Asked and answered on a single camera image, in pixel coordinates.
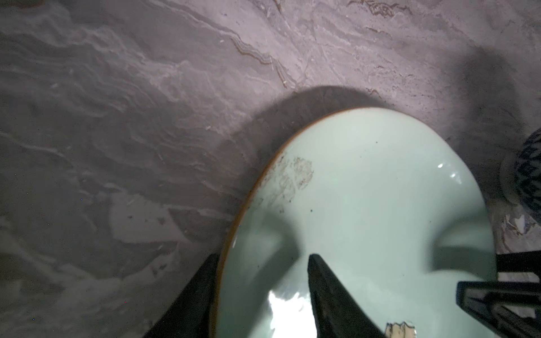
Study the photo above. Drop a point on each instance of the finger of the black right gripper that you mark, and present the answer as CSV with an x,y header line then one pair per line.
x,y
489,302

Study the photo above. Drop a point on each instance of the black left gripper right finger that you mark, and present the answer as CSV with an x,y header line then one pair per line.
x,y
335,311

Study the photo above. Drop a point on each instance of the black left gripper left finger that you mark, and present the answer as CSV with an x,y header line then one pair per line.
x,y
189,315

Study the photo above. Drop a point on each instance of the mint green ceramic plate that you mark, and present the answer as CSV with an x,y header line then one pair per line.
x,y
387,204

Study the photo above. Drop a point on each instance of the blue patterned bowl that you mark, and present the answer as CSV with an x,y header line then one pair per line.
x,y
520,176

